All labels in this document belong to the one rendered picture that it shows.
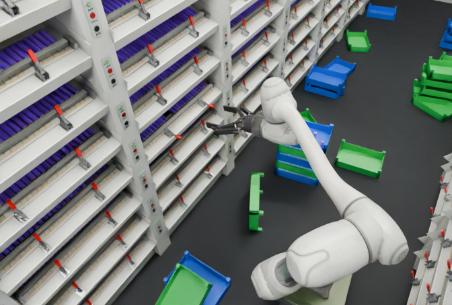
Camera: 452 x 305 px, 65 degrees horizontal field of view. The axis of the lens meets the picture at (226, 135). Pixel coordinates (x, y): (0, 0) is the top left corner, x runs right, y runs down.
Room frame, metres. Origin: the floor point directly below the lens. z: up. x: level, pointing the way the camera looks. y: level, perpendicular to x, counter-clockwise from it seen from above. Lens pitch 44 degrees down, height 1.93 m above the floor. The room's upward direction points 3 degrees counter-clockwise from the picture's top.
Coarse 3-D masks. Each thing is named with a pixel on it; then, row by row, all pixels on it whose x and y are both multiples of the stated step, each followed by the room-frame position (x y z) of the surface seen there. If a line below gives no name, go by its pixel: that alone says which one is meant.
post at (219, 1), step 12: (204, 0) 1.61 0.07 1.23; (216, 0) 1.57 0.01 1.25; (228, 0) 1.64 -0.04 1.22; (228, 12) 1.64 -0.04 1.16; (228, 24) 1.63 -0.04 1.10; (216, 36) 1.58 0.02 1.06; (228, 36) 1.63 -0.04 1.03; (228, 48) 1.63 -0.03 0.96; (216, 72) 1.59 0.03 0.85; (228, 84) 1.62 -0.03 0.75; (228, 156) 1.59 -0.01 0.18; (228, 168) 1.58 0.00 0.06
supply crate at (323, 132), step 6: (312, 126) 1.67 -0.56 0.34; (318, 126) 1.65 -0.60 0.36; (324, 126) 1.64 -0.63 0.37; (330, 126) 1.61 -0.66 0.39; (312, 132) 1.63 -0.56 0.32; (318, 132) 1.63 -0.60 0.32; (324, 132) 1.63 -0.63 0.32; (330, 132) 1.60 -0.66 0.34; (318, 138) 1.57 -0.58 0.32; (324, 138) 1.57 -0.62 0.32; (324, 144) 1.45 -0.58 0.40; (324, 150) 1.44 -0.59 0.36
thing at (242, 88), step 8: (264, 56) 2.15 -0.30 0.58; (272, 56) 2.15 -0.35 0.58; (280, 56) 2.13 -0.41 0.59; (256, 64) 2.05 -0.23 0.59; (264, 64) 2.02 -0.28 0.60; (272, 64) 2.10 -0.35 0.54; (248, 72) 1.97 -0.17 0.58; (256, 72) 1.98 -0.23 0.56; (264, 72) 2.01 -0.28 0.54; (240, 80) 1.87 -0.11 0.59; (248, 80) 1.90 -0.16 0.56; (256, 80) 1.92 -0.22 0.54; (232, 88) 1.79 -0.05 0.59; (240, 88) 1.82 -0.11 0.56; (248, 88) 1.84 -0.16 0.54; (232, 96) 1.75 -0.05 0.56; (240, 96) 1.76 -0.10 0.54
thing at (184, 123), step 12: (216, 84) 1.59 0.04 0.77; (204, 96) 1.51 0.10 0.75; (216, 96) 1.53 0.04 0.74; (204, 108) 1.44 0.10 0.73; (168, 120) 1.32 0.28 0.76; (180, 120) 1.33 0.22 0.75; (192, 120) 1.35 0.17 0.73; (180, 132) 1.28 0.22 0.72; (156, 144) 1.17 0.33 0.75; (168, 144) 1.20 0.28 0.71; (156, 156) 1.14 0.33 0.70
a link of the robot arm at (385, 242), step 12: (360, 204) 0.58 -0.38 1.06; (372, 204) 0.58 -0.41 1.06; (348, 216) 0.54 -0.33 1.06; (360, 216) 0.53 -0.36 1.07; (372, 216) 0.53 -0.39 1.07; (384, 216) 0.53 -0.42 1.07; (360, 228) 0.49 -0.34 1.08; (372, 228) 0.49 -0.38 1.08; (384, 228) 0.49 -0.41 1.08; (396, 228) 0.49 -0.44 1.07; (372, 240) 0.46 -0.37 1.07; (384, 240) 0.46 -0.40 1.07; (396, 240) 0.45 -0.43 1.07; (372, 252) 0.44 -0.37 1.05; (384, 252) 0.43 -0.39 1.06; (396, 252) 0.43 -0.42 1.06; (384, 264) 0.42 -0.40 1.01
